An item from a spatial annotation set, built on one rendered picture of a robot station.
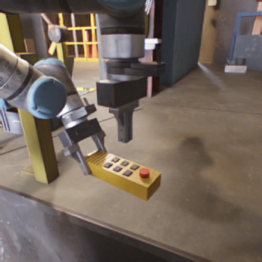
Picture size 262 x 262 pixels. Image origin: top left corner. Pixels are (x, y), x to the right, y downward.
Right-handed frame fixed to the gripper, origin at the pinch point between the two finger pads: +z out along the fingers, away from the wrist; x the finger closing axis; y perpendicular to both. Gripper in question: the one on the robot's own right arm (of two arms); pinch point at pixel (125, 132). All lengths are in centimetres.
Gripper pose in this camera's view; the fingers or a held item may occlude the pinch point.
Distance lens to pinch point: 48.6
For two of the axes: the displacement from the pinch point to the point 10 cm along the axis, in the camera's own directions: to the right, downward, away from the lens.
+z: 0.1, 9.2, 4.0
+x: -5.7, 3.3, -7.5
